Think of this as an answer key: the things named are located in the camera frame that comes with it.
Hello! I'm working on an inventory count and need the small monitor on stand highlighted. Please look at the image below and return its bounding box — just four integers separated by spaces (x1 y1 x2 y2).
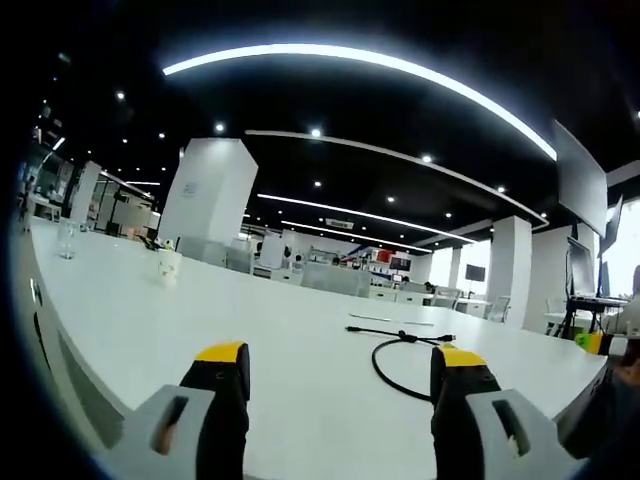
566 236 600 297

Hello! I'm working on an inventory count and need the large monitor on stand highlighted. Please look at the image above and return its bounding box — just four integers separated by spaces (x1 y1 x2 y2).
553 118 626 254

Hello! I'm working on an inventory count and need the white paper cup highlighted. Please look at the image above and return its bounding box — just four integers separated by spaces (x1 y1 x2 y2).
156 247 183 288

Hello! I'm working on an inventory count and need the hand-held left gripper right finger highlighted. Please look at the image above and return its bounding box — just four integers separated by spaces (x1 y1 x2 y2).
429 342 569 480

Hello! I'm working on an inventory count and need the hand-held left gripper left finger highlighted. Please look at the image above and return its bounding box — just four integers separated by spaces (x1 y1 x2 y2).
117 340 251 480

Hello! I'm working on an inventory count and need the white desk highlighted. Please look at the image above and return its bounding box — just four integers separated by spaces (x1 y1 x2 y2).
9 214 609 480

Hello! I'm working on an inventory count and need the clear drinking glass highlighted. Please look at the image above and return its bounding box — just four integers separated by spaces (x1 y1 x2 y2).
56 221 82 262

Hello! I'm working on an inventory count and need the long curved ceiling light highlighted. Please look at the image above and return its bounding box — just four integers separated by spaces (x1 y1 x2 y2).
161 43 559 162

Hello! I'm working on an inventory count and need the white office chair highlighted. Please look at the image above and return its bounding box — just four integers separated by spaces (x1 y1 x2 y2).
486 295 512 322

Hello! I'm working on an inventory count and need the electronic keyboard on stand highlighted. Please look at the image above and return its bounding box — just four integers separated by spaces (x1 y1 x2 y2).
566 294 632 310

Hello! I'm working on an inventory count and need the person's right hand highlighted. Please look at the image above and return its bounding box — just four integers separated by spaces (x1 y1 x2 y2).
613 349 640 384

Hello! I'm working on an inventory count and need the black charging cable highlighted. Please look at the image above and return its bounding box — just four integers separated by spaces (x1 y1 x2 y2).
345 325 459 402

